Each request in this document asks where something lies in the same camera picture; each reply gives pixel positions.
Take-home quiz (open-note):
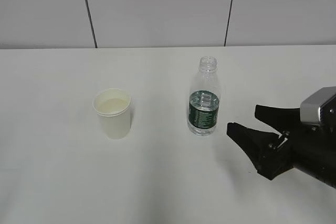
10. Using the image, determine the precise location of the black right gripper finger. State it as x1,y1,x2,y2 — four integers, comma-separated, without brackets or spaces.
226,122,279,168
255,105,302,133

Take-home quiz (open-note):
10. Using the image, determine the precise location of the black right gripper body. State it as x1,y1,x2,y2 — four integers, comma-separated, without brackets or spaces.
257,127,326,181

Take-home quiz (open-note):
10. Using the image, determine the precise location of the clear green-label water bottle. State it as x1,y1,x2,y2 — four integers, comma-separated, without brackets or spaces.
187,56,221,136

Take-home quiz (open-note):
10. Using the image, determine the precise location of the white paper cup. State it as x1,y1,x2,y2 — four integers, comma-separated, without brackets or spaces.
92,89,131,140

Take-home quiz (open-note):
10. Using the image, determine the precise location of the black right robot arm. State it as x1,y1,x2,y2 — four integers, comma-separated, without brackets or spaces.
226,105,335,187

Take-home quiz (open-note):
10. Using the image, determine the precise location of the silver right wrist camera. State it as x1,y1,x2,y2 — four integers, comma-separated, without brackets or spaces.
300,87,335,127

